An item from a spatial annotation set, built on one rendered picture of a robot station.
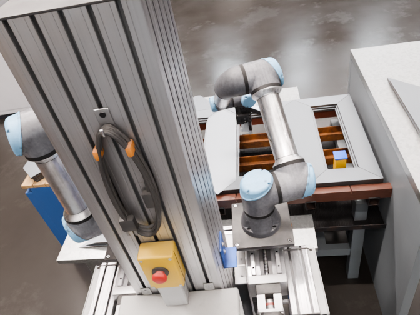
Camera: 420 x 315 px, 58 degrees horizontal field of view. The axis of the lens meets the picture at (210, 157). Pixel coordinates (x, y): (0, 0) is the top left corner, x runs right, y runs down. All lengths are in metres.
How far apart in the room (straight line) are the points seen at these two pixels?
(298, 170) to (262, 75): 0.37
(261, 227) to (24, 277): 2.16
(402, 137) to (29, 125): 1.47
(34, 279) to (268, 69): 2.32
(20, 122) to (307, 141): 1.45
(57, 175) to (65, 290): 1.75
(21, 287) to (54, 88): 2.53
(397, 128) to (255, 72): 0.77
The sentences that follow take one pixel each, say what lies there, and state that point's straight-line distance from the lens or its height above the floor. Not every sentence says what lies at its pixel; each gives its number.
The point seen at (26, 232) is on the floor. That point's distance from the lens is 3.49.
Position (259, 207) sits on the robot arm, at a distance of 1.33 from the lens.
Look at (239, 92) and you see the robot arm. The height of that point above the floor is 1.45.
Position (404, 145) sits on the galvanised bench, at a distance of 1.81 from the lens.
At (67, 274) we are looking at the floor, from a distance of 3.01.
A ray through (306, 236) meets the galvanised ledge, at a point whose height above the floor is 0.68.
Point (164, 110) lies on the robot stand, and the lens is 0.69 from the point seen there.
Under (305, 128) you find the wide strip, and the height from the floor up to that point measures 0.85.
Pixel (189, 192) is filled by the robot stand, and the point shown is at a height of 1.62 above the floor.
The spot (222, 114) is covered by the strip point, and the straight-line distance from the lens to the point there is 2.40.
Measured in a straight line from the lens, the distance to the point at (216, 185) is 1.92.
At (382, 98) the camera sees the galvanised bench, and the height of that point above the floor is 1.05.
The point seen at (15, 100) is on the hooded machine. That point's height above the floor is 0.23.
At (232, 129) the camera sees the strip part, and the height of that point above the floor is 0.85.
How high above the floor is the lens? 2.18
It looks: 40 degrees down
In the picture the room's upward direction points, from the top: 13 degrees counter-clockwise
